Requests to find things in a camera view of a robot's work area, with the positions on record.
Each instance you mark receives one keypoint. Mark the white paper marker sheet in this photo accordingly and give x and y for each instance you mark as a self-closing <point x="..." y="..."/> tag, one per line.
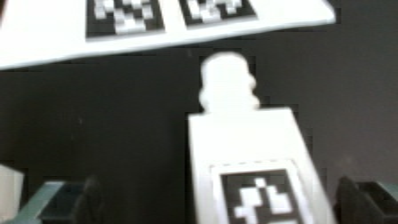
<point x="56" y="30"/>

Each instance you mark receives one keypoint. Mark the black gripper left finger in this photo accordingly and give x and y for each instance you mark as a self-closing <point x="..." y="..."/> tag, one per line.
<point x="66" y="203"/>

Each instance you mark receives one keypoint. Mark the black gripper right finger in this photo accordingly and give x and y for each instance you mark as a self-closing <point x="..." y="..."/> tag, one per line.
<point x="367" y="202"/>

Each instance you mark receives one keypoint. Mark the white block at left edge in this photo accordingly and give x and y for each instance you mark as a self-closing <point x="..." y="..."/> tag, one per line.
<point x="11" y="187"/>

